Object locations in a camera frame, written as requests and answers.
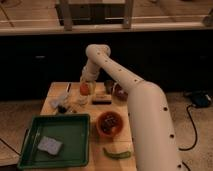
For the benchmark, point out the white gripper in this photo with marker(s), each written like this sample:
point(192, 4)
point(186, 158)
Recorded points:
point(90, 73)

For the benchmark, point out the red orange apple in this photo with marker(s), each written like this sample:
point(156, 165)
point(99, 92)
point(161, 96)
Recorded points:
point(84, 89)

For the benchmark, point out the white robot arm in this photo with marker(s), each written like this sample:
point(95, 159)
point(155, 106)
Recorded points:
point(152, 129)

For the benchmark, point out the dark small cup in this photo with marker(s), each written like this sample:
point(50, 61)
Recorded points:
point(109, 85)

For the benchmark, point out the white paper cup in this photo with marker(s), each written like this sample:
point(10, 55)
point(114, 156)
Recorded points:
point(81, 100)

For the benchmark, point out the black and tan eraser block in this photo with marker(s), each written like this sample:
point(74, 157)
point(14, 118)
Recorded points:
point(101, 99)

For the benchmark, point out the dark red bowl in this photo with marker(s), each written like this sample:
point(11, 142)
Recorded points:
point(120, 93)

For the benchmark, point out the crumpled plastic wrapper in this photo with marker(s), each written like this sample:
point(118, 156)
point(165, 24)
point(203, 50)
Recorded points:
point(54, 103)

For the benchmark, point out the small dark clip items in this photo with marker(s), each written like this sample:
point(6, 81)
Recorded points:
point(64, 109)

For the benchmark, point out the orange bowl with dark contents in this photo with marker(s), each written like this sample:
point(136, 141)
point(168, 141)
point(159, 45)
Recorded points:
point(109, 124)

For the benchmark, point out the green plastic tray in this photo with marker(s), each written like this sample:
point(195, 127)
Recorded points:
point(72, 130)

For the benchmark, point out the blue grey sponge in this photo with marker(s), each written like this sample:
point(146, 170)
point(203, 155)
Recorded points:
point(49, 145)

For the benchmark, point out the green chili pepper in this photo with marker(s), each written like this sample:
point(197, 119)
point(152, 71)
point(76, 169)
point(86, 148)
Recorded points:
point(117, 156)

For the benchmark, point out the dark floor device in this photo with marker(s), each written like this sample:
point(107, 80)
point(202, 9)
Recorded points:
point(200, 99)

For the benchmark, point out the wooden frame stand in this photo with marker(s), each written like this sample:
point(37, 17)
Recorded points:
point(73, 13)

